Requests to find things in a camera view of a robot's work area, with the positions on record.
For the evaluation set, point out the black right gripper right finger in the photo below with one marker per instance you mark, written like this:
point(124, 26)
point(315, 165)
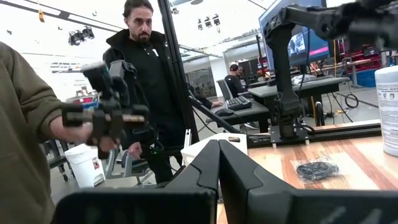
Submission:
point(236, 180)

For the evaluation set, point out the blue screen monitor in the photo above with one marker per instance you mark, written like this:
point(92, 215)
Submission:
point(314, 45)

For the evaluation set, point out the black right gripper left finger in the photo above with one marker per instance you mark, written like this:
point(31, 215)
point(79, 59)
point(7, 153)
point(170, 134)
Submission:
point(205, 171)

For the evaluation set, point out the grey desk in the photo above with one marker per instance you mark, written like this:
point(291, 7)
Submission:
point(311, 85)
point(248, 113)

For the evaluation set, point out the white trash bin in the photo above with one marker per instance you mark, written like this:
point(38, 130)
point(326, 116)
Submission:
point(84, 168)

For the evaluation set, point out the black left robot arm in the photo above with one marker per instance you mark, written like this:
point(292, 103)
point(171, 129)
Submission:
point(284, 77)

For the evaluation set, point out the black frame post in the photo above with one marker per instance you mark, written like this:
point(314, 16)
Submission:
point(174, 62)

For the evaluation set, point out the black table frame rail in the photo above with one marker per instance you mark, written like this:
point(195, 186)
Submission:
point(342, 130)

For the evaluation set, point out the person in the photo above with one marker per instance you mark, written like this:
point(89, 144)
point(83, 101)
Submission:
point(149, 77)
point(233, 84)
point(243, 79)
point(21, 124)

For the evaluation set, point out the grey office chair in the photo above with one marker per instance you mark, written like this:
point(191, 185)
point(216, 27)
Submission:
point(224, 90)

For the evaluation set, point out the black hand-held controller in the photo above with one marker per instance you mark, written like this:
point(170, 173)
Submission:
point(109, 112)

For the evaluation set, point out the white wipes canister yellow stripe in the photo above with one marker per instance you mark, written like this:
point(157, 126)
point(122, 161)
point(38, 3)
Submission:
point(388, 112)

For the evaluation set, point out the black computer mouse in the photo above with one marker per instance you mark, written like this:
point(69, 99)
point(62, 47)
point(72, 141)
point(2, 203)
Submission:
point(224, 112)

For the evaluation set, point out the blue storage bin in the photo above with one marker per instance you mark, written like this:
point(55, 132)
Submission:
point(367, 78)

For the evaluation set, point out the black ceiling spotlights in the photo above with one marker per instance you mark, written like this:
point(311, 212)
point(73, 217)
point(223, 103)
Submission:
point(81, 35)

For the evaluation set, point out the black keyboard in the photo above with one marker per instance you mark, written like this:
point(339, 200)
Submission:
point(238, 103)

